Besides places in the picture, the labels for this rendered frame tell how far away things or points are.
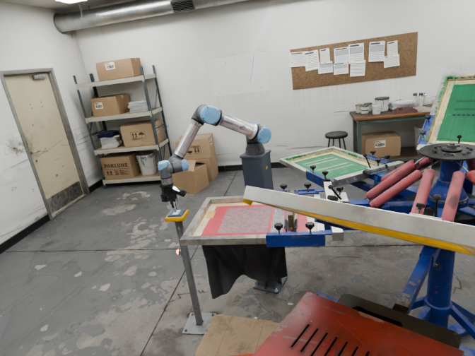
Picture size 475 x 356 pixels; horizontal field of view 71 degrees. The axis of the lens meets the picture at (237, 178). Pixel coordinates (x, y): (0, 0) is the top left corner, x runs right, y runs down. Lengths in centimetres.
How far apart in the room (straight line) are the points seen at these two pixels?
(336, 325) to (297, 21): 496
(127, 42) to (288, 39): 267
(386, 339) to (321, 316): 19
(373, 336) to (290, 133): 489
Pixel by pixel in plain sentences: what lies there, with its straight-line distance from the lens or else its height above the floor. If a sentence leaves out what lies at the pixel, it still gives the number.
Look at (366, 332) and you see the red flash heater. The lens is 112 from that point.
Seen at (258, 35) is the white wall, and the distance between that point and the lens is 566.
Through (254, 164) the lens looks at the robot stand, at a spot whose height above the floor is 113.
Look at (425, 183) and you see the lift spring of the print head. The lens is 185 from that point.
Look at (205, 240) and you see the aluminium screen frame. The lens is 187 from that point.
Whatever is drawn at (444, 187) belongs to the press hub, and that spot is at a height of 112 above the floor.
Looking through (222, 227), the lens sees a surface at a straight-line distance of 202.
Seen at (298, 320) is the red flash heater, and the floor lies 110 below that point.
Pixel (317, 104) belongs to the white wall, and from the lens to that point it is 569.
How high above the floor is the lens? 189
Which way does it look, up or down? 19 degrees down
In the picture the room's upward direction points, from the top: 8 degrees counter-clockwise
